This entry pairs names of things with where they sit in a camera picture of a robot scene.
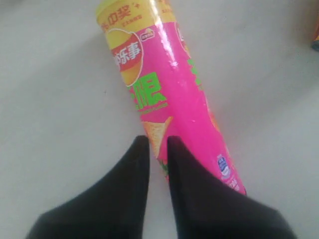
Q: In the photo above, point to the yellow Lays chips can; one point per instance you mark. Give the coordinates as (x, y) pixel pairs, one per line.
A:
(315, 41)

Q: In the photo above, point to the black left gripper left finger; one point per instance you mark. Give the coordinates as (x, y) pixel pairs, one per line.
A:
(113, 208)

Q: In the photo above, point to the pink Lays chips can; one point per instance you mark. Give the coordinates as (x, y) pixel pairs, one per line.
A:
(156, 67)

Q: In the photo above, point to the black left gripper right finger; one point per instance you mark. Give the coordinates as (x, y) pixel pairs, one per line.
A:
(206, 208)

